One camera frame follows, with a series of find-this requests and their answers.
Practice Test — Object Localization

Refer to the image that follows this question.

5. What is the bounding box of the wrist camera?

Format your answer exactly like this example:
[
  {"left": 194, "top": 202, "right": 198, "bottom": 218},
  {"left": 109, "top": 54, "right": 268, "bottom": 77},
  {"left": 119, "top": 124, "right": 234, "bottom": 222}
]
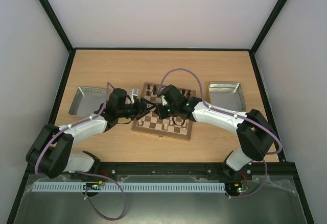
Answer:
[
  {"left": 157, "top": 87, "right": 168, "bottom": 106},
  {"left": 129, "top": 88, "right": 139, "bottom": 104}
]

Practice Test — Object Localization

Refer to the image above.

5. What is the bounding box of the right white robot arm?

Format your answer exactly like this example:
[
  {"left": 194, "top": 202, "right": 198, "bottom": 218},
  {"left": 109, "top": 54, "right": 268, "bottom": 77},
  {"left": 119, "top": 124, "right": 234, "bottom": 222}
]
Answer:
[{"left": 154, "top": 85, "right": 275, "bottom": 179}]

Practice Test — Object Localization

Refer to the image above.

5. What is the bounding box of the slotted white cable duct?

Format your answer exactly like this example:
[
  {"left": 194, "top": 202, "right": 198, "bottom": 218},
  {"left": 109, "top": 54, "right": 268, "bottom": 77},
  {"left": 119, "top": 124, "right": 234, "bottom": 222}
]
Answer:
[{"left": 31, "top": 182, "right": 225, "bottom": 193}]

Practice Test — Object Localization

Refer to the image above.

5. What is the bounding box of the right metal tray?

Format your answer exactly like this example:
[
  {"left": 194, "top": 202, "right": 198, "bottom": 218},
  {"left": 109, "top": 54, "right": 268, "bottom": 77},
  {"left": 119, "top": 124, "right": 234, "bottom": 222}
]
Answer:
[{"left": 208, "top": 82, "right": 247, "bottom": 112}]

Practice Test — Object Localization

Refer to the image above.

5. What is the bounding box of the left metal tray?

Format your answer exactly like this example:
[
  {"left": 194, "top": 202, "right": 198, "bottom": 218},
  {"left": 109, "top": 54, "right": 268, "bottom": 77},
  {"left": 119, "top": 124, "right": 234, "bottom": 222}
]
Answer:
[{"left": 68, "top": 87, "right": 106, "bottom": 117}]

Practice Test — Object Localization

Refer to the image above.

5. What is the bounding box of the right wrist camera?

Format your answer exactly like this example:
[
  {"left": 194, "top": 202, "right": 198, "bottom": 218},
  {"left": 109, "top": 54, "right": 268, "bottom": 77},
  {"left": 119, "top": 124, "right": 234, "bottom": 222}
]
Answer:
[{"left": 157, "top": 87, "right": 168, "bottom": 106}]

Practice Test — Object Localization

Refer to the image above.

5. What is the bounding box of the black mounting rail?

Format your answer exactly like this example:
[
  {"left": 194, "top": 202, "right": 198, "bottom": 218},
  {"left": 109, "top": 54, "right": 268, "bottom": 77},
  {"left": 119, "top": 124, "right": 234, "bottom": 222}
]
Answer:
[{"left": 68, "top": 161, "right": 297, "bottom": 181}]

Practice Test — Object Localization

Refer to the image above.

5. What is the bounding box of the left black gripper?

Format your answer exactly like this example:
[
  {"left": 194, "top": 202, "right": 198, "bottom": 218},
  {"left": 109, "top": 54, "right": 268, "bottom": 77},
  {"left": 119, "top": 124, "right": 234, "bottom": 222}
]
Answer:
[{"left": 117, "top": 97, "right": 156, "bottom": 120}]

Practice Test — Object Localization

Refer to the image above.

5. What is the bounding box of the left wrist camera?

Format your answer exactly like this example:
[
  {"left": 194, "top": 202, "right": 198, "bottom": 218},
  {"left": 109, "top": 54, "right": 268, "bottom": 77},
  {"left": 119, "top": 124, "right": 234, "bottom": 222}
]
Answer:
[{"left": 129, "top": 88, "right": 139, "bottom": 104}]

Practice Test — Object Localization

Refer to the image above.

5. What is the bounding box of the black cage frame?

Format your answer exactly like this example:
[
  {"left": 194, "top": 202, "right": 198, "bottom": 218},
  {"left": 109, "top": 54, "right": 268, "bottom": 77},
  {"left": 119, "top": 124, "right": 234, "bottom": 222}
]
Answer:
[{"left": 7, "top": 0, "right": 314, "bottom": 223}]

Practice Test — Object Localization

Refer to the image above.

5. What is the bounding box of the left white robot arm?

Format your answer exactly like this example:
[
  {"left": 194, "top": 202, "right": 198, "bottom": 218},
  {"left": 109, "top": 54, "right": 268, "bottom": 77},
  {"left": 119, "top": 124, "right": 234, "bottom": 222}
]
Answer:
[{"left": 26, "top": 88, "right": 156, "bottom": 178}]

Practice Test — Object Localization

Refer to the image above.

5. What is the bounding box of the wooden chess board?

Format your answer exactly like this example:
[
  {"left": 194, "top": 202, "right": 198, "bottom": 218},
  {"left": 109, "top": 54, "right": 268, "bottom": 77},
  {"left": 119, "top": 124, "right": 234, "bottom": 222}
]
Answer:
[{"left": 132, "top": 82, "right": 193, "bottom": 141}]

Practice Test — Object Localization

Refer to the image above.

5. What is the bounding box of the metal tray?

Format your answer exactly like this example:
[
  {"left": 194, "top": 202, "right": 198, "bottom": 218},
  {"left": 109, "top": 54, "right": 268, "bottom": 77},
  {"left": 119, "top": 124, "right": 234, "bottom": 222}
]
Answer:
[
  {"left": 208, "top": 82, "right": 247, "bottom": 112},
  {"left": 68, "top": 87, "right": 106, "bottom": 117}
]

